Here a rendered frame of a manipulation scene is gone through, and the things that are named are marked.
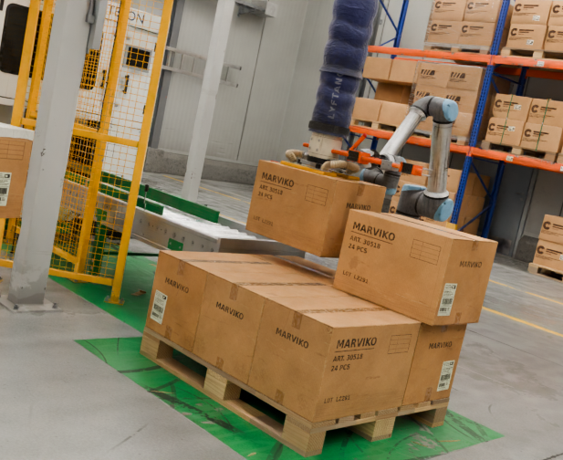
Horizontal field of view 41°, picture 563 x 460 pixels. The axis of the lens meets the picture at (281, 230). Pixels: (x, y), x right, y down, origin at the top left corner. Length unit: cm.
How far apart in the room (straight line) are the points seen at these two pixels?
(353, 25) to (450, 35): 857
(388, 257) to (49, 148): 193
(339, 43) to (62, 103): 152
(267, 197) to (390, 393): 131
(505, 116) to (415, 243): 848
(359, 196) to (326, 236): 29
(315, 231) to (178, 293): 76
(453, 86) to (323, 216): 868
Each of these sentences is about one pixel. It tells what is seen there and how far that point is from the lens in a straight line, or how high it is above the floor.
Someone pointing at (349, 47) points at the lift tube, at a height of 174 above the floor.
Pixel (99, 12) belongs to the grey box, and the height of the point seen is 167.
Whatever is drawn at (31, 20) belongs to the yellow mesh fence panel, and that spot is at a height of 157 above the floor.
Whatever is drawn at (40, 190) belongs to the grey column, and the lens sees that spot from 430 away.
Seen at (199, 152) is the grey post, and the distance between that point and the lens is 752.
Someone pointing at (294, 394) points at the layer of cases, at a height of 21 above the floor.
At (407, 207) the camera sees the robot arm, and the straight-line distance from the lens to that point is 468.
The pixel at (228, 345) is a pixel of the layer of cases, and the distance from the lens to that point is 340.
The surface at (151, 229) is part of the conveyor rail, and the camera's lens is 465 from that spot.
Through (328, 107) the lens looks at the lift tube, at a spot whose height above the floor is 142.
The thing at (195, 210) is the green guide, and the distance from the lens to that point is 522.
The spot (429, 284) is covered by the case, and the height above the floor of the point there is 72.
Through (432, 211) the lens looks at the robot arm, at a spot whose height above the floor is 96.
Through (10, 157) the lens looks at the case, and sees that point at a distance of 349.
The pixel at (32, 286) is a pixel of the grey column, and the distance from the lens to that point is 443.
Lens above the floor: 124
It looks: 7 degrees down
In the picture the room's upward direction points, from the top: 12 degrees clockwise
